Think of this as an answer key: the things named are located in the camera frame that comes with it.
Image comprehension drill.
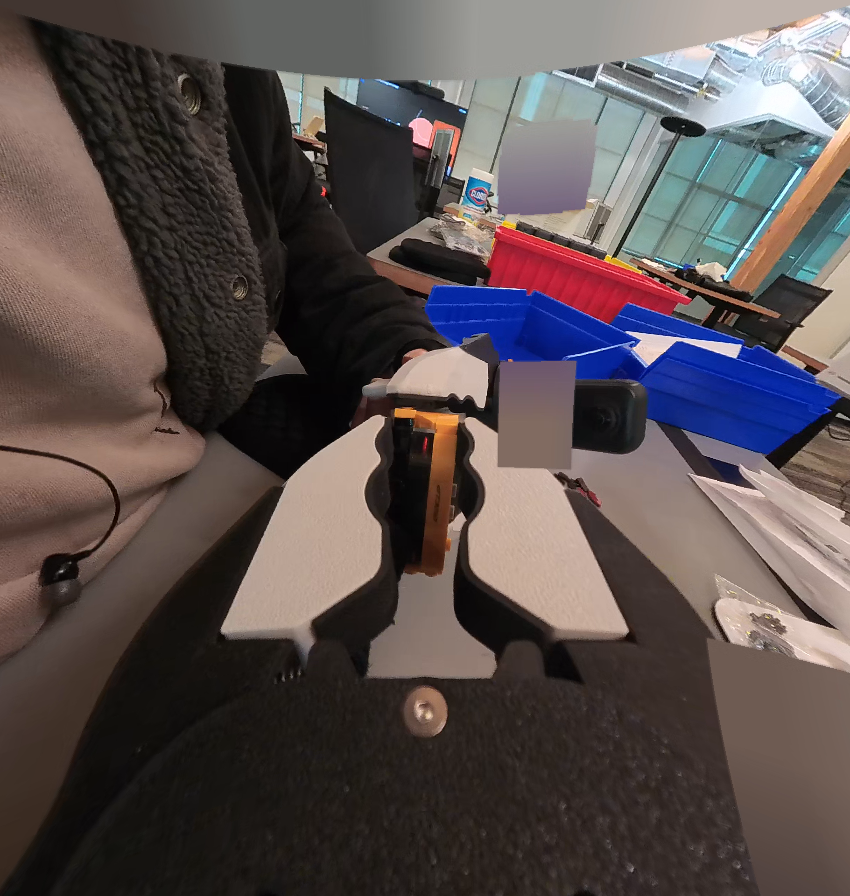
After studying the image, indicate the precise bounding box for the black wall screen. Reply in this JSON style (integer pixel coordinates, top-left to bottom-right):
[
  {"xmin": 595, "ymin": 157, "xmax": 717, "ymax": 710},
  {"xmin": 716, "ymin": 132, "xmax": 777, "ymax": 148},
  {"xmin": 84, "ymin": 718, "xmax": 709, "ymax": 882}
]
[{"xmin": 358, "ymin": 78, "xmax": 468, "ymax": 169}]

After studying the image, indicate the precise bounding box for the row of black blocks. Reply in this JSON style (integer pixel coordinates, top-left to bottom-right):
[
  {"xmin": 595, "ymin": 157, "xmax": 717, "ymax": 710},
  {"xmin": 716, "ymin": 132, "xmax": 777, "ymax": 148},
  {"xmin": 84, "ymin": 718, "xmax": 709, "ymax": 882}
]
[{"xmin": 514, "ymin": 220, "xmax": 611, "ymax": 259}]

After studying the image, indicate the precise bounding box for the person's left hand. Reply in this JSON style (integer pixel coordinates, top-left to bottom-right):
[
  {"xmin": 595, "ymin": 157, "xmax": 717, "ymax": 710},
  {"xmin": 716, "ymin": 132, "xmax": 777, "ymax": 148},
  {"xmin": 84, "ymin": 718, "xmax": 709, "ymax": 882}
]
[{"xmin": 350, "ymin": 348, "xmax": 434, "ymax": 431}]

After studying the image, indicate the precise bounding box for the black earphone cable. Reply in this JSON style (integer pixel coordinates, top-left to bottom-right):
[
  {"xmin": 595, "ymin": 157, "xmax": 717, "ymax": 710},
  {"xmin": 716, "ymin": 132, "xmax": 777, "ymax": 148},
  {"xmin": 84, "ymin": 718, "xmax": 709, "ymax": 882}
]
[{"xmin": 0, "ymin": 440, "xmax": 122, "ymax": 607}]

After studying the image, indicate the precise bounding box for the red plastic bin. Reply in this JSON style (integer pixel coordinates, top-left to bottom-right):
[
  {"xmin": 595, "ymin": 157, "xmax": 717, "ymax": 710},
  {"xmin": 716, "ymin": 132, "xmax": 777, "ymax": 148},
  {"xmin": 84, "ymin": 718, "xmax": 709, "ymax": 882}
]
[{"xmin": 486, "ymin": 225, "xmax": 692, "ymax": 317}]

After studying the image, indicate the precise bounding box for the white wipes canister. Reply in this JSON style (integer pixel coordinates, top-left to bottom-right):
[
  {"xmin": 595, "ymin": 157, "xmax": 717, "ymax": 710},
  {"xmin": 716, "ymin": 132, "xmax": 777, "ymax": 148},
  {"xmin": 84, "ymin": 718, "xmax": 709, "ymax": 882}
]
[{"xmin": 463, "ymin": 167, "xmax": 497, "ymax": 225}]

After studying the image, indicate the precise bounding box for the wooden office desk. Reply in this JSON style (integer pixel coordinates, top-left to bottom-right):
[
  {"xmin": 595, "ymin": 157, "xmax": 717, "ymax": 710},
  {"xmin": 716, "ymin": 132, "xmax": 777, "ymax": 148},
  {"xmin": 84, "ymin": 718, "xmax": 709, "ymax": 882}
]
[{"xmin": 631, "ymin": 258, "xmax": 779, "ymax": 326}]

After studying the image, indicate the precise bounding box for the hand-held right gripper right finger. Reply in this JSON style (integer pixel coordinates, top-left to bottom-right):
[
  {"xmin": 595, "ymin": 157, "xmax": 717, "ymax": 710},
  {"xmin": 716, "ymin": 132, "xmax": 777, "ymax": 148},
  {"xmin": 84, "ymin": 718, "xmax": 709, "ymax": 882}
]
[{"xmin": 456, "ymin": 418, "xmax": 633, "ymax": 642}]

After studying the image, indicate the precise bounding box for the black office chair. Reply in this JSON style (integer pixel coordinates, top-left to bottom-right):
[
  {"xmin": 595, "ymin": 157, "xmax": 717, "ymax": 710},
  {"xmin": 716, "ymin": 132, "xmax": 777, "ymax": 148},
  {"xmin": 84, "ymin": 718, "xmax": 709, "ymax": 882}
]
[{"xmin": 719, "ymin": 274, "xmax": 833, "ymax": 354}]

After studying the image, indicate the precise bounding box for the white desk stand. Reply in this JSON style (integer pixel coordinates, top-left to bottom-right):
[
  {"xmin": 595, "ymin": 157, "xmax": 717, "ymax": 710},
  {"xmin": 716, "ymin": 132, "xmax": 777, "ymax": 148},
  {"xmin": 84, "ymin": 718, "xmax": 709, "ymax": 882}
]
[{"xmin": 715, "ymin": 595, "xmax": 850, "ymax": 678}]

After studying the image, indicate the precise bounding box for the black wrist rest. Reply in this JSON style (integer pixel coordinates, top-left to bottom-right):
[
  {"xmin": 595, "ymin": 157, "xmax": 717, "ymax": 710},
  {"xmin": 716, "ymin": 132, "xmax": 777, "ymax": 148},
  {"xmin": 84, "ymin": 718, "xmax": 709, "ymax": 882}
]
[{"xmin": 388, "ymin": 238, "xmax": 493, "ymax": 284}]

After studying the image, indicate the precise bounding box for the silver ceiling duct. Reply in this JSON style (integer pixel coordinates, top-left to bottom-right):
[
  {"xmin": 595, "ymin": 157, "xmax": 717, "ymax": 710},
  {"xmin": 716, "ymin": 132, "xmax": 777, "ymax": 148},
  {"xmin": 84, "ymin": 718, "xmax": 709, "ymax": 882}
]
[{"xmin": 593, "ymin": 3, "xmax": 850, "ymax": 134}]

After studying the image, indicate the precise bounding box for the clear bag of parts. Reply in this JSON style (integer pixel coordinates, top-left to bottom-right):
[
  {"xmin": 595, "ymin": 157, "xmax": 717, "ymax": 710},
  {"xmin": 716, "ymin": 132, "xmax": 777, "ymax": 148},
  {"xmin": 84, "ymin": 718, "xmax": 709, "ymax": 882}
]
[{"xmin": 432, "ymin": 216, "xmax": 497, "ymax": 254}]

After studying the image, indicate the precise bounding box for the orange black lego car assembly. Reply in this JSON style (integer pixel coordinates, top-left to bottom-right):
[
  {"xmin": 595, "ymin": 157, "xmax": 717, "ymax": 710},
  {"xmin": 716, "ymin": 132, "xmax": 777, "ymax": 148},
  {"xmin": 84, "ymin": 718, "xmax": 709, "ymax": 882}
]
[{"xmin": 390, "ymin": 409, "xmax": 462, "ymax": 576}]

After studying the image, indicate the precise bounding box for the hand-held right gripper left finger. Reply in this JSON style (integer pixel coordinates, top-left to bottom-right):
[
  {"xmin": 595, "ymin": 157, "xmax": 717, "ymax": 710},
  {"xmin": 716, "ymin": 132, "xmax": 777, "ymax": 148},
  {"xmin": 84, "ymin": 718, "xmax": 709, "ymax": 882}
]
[{"xmin": 220, "ymin": 418, "xmax": 391, "ymax": 664}]

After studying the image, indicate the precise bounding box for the clear bag of dark pieces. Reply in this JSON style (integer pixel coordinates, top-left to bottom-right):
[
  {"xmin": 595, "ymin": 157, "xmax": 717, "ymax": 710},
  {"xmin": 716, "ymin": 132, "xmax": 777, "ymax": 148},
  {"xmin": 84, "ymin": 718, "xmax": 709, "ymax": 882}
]
[{"xmin": 715, "ymin": 574, "xmax": 850, "ymax": 666}]

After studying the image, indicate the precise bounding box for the wooden pillar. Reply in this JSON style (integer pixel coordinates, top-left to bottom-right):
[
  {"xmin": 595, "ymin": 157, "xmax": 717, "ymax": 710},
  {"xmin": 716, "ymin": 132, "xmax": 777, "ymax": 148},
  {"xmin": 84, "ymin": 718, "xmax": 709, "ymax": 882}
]
[{"xmin": 731, "ymin": 91, "xmax": 850, "ymax": 295}]

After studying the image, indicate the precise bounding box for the black floor lamp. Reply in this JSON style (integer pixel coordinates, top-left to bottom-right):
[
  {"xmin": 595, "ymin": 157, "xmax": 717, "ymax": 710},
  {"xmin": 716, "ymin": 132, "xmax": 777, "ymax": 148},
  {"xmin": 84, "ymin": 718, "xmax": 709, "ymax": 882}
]
[{"xmin": 617, "ymin": 115, "xmax": 707, "ymax": 256}]

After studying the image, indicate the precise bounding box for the grey fleece jacket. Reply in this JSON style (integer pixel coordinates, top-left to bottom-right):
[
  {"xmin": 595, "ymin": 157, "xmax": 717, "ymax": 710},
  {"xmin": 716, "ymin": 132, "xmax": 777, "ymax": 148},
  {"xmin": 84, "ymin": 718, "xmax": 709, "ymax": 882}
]
[{"xmin": 36, "ymin": 21, "xmax": 272, "ymax": 431}]

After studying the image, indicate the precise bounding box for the blue plastic bin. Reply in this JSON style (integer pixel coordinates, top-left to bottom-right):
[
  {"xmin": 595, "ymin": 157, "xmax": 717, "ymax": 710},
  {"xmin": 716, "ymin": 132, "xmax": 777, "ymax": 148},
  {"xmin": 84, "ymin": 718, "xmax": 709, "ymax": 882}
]
[
  {"xmin": 610, "ymin": 302, "xmax": 748, "ymax": 351},
  {"xmin": 628, "ymin": 339, "xmax": 843, "ymax": 454},
  {"xmin": 425, "ymin": 283, "xmax": 643, "ymax": 393}
]

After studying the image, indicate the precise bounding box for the dark partition panel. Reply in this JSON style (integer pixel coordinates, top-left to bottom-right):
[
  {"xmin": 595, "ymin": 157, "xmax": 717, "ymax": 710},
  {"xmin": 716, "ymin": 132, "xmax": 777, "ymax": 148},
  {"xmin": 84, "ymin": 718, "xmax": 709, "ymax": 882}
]
[{"xmin": 323, "ymin": 87, "xmax": 420, "ymax": 256}]

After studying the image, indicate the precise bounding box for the white paper bag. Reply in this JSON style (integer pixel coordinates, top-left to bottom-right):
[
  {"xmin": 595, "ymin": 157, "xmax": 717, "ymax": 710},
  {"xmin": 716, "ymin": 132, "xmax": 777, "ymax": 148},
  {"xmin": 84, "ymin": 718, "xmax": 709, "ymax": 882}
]
[
  {"xmin": 689, "ymin": 475, "xmax": 850, "ymax": 624},
  {"xmin": 740, "ymin": 465, "xmax": 850, "ymax": 541}
]

